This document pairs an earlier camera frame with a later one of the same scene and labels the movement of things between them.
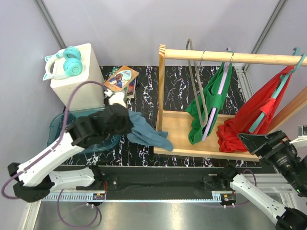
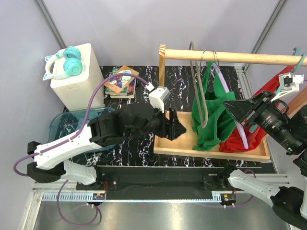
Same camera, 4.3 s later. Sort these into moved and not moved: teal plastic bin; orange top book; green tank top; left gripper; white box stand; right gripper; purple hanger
Moved: purple hanger; green tank top; left gripper; right gripper
Not moved: teal plastic bin; white box stand; orange top book
